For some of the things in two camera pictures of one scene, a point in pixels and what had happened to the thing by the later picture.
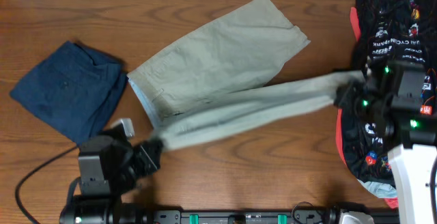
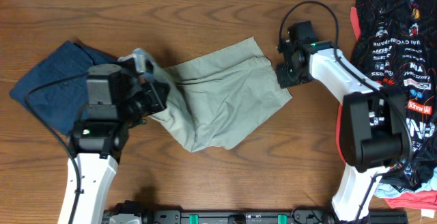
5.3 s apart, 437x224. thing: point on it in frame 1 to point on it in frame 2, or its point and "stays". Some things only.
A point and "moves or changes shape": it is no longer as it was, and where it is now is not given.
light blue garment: [379, 190] stays
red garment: [392, 201] stays
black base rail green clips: [308, 216] stays
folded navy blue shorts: [75, 90] stays
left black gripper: [144, 156] to [158, 95]
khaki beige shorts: [223, 76] moves or changes shape
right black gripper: [350, 95] to [285, 74]
